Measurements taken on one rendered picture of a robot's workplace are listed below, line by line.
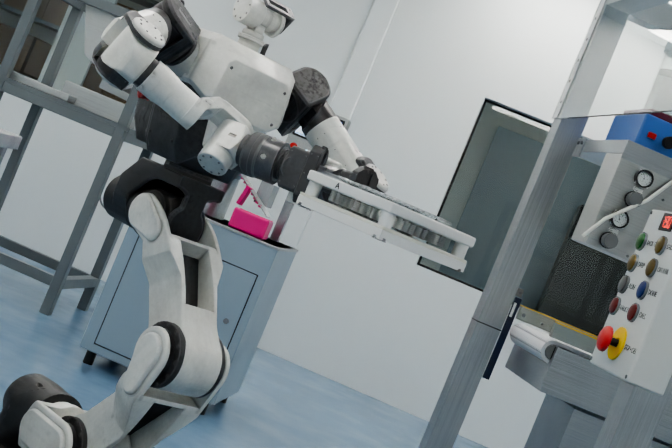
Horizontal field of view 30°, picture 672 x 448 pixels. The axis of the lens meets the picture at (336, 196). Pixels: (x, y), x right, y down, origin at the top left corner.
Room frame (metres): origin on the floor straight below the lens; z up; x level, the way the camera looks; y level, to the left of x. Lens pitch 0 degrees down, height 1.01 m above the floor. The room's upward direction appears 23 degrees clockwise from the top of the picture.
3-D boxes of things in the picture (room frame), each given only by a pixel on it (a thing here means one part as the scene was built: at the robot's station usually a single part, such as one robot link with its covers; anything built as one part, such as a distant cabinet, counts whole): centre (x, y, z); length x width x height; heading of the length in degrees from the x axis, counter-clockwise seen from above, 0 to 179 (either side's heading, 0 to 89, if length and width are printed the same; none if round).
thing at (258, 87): (2.90, 0.36, 1.13); 0.34 x 0.30 x 0.36; 132
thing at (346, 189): (2.39, -0.11, 1.04); 0.25 x 0.24 x 0.02; 133
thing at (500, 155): (7.82, -1.31, 1.43); 1.38 x 0.01 x 1.16; 83
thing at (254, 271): (5.46, 0.41, 0.38); 0.63 x 0.57 x 0.76; 83
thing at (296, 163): (2.46, 0.11, 1.04); 0.12 x 0.10 x 0.13; 75
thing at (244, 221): (5.24, 0.28, 0.80); 0.16 x 0.12 x 0.09; 83
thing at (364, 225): (2.39, -0.11, 1.00); 0.24 x 0.24 x 0.02; 43
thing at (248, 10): (2.85, 0.32, 1.33); 0.10 x 0.07 x 0.09; 132
